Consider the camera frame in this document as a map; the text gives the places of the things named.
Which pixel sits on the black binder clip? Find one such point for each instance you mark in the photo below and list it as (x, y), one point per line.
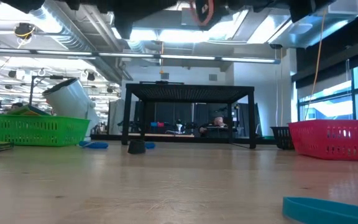
(136, 147)

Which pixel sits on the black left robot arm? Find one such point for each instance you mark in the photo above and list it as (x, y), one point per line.
(145, 7)

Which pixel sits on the grey ceiling box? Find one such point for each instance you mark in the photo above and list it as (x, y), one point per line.
(186, 20)

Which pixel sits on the black plastic basket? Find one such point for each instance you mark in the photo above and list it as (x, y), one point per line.
(281, 137)

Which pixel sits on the red plastic basket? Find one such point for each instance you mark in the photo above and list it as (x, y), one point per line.
(322, 140)

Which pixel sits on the linear ceiling light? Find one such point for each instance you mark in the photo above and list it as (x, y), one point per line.
(185, 57)

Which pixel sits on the person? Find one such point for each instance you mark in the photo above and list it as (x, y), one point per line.
(16, 105)
(217, 121)

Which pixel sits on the black mesh shelf riser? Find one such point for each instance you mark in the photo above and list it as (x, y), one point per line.
(188, 93)

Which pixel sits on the wooden background table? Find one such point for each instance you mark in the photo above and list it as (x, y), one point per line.
(166, 135)

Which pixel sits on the white tilted bucket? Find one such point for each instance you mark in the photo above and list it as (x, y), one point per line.
(70, 99)

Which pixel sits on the black ceiling dome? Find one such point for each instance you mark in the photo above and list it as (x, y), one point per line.
(23, 30)

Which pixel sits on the green plastic basket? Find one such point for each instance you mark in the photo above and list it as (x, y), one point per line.
(39, 130)

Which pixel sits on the silver spiral duct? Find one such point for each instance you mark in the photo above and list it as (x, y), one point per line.
(73, 37)

